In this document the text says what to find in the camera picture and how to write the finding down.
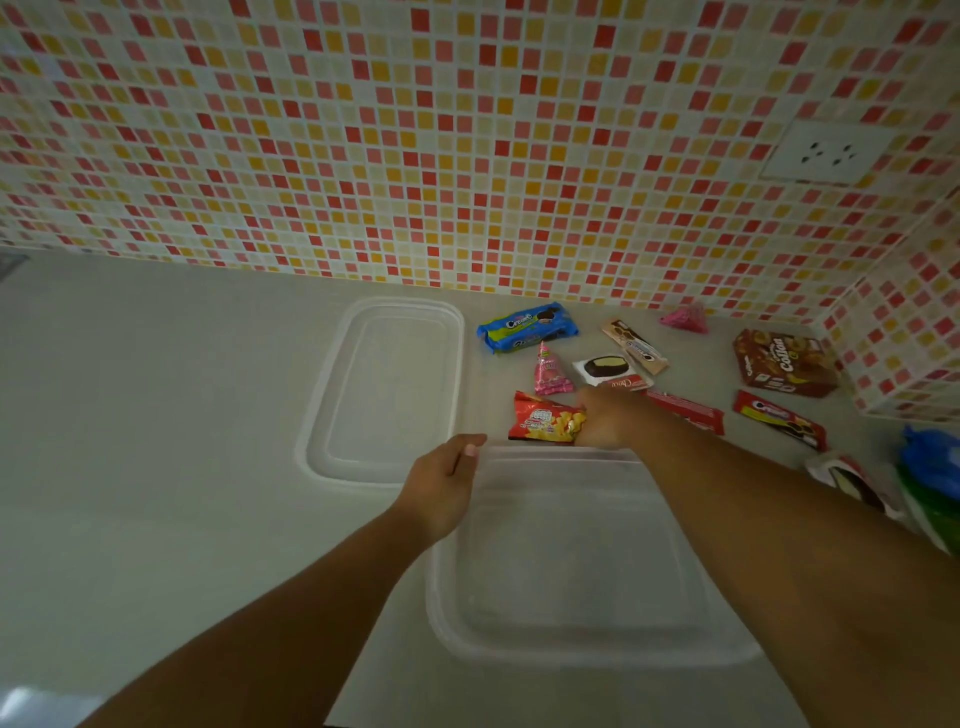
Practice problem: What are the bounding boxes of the person's right hand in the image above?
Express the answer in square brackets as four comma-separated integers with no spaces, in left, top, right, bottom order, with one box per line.
[573,383,666,452]

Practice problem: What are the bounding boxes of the person's left hand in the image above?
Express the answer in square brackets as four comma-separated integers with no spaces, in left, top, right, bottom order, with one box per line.
[390,433,489,550]

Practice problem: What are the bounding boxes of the red yellow chips packet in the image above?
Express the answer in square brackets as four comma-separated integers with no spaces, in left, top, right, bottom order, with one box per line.
[507,390,588,445]

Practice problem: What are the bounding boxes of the clear plastic container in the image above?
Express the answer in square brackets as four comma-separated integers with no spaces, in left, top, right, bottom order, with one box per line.
[425,445,764,669]

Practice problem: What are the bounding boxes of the person's left forearm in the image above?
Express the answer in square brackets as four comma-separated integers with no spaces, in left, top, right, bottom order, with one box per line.
[75,504,435,728]

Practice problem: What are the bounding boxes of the person's right forearm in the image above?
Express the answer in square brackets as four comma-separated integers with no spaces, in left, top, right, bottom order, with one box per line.
[633,416,960,728]

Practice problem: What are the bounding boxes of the white chocolate cake packet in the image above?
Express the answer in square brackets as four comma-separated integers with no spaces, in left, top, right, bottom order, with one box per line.
[573,353,654,393]

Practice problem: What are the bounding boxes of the pink cone candy packet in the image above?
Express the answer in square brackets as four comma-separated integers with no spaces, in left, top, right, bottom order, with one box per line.
[533,341,576,397]

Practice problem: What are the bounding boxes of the beige brown wafer packet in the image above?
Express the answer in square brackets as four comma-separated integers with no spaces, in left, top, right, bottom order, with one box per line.
[600,318,670,377]

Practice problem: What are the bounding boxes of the clear plastic container lid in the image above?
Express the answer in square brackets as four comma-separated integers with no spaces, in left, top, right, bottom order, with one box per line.
[294,296,467,490]

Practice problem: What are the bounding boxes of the plain red snack packet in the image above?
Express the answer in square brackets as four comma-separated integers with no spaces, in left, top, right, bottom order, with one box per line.
[646,390,726,437]

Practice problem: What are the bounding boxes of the blue cookie packet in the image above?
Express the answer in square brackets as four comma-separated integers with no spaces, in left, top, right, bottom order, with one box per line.
[476,301,580,355]

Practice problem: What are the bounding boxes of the small pink candy packet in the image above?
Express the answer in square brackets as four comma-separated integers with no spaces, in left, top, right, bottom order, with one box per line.
[659,302,710,336]

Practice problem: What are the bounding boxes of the red cookie stick packet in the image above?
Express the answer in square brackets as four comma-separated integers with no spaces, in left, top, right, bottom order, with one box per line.
[732,389,828,453]

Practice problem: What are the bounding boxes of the brown biscuit box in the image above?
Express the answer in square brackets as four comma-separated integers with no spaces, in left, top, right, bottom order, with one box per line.
[732,327,840,399]

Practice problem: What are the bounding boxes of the white dark snack packet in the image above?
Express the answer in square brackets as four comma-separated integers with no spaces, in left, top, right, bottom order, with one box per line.
[804,450,910,524]

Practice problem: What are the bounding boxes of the blue plastic bag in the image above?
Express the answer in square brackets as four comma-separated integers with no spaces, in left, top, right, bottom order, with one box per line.
[899,425,960,503]

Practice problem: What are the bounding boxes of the green plastic bag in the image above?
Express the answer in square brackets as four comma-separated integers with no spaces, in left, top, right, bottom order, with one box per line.
[894,465,960,558]

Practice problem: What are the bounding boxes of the white wall socket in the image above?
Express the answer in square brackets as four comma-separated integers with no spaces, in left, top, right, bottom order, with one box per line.
[758,119,898,188]

